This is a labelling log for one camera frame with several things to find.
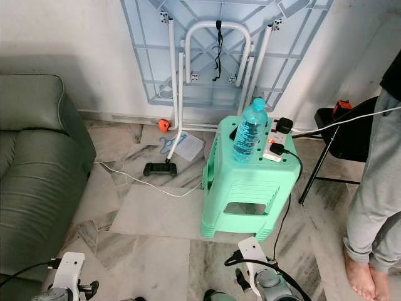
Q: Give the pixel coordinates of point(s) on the black game controller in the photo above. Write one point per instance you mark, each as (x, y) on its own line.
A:
(159, 168)

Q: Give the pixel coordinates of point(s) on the small black plug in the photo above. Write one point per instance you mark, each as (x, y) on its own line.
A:
(278, 149)

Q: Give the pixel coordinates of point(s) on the dark green leather sofa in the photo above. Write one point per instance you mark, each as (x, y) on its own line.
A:
(37, 169)

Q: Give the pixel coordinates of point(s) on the flat black device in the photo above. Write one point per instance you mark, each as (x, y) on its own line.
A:
(233, 133)

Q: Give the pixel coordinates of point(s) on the blue plastic water bottle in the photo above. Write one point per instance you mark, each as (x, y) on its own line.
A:
(248, 135)

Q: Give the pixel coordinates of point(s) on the blue clothes hanger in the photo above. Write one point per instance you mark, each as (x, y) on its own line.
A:
(166, 144)

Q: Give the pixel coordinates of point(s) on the white paper sheet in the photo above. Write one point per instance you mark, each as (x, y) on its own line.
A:
(192, 147)

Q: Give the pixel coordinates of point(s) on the light blue folding table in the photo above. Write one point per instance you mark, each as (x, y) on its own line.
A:
(150, 50)

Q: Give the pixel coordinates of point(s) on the person in grey trousers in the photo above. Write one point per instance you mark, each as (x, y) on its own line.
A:
(376, 188)

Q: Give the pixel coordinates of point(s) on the mint green plastic stool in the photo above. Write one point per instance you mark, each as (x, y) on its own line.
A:
(250, 188)

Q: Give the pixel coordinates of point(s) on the small orange object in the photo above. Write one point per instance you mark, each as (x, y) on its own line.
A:
(164, 125)

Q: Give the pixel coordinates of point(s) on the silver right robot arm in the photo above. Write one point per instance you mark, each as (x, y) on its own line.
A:
(272, 287)

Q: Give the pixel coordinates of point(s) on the black folding chair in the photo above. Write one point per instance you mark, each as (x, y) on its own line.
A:
(348, 135)

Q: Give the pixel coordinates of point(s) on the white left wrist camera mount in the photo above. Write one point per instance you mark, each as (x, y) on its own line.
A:
(67, 269)

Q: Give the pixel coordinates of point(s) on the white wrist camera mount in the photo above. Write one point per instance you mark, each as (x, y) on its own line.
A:
(252, 253)
(67, 269)

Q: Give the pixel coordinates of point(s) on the large black plug adapter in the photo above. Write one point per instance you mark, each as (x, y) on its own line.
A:
(285, 125)

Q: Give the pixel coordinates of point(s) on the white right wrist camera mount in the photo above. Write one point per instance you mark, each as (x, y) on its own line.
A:
(252, 253)

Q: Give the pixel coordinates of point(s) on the white power strip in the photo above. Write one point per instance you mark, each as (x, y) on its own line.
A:
(270, 158)

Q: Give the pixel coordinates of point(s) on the orange and black tool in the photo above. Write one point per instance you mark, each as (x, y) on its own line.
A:
(343, 107)

